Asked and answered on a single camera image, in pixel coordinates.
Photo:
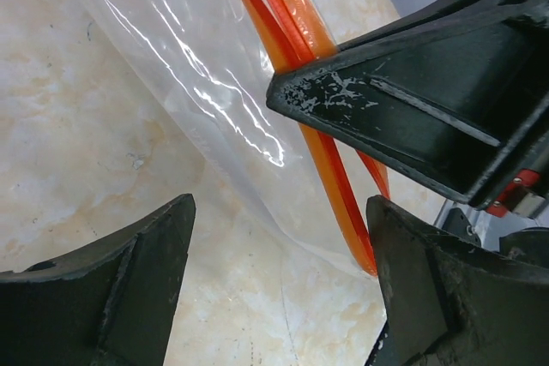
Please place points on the clear orange zip bag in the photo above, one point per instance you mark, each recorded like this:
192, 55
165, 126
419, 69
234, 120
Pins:
209, 63

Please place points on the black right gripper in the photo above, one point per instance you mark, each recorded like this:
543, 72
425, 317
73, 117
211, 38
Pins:
458, 102

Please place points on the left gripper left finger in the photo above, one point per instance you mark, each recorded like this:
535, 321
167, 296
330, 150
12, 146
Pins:
110, 302

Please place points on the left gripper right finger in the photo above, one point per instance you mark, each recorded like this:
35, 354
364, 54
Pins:
451, 302

